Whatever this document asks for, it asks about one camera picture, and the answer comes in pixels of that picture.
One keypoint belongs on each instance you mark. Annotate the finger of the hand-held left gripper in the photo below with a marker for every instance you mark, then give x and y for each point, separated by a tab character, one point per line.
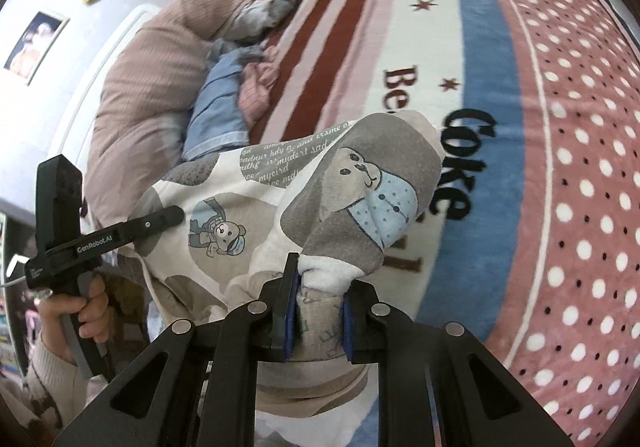
155	223

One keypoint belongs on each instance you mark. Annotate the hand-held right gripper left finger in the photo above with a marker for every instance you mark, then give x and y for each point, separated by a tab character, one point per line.
290	322

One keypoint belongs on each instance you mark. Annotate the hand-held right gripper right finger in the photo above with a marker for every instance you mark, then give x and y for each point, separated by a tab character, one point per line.
348	327

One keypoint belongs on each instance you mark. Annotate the cream bear print pants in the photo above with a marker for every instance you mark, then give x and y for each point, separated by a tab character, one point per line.
325	167

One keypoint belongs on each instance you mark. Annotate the person's left forearm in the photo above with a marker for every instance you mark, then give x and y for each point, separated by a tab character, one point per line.
35	392

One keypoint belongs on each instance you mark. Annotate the person's left hand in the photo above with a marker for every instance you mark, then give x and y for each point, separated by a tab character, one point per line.
94	312

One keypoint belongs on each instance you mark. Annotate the white headboard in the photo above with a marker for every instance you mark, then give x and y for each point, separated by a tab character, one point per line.
100	72

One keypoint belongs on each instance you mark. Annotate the blue denim garment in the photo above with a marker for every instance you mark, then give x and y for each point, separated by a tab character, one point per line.
220	97

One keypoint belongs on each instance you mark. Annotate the pink duvet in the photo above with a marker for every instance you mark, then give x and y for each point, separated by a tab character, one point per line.
150	77

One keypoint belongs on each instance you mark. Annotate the pink garment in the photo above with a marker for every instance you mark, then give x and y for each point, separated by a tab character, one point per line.
255	92

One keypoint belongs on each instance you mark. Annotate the striped dotted printed blanket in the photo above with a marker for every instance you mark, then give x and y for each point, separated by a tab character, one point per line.
550	127

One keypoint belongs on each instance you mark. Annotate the framed wall picture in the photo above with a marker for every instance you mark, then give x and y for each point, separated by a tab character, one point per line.
35	47

